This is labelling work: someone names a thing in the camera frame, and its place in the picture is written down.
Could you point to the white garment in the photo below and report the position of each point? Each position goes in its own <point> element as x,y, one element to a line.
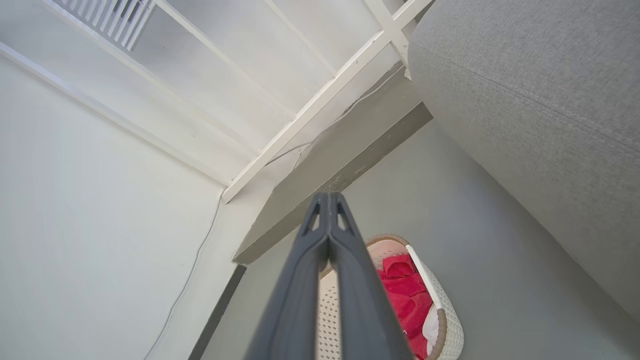
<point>431,327</point>

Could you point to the raised grey concrete step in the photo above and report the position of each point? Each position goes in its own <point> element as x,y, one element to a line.
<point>340,150</point>

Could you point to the black baseboard strip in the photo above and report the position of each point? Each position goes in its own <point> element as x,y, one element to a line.
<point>215,315</point>

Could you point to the white wooden railing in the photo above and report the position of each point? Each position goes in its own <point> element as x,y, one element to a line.
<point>310,107</point>

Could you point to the red basketball jersey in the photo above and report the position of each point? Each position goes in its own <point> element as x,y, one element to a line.
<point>405,295</point>

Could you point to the white plastic laundry basket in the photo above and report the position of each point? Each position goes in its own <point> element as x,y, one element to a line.
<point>450,325</point>

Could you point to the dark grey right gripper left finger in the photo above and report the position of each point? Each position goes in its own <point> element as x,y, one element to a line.
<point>292,310</point>

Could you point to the grey fabric sofa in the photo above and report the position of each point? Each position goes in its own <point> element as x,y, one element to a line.
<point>525,100</point>

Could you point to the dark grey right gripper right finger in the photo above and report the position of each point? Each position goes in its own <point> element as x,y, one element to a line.
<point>365,310</point>

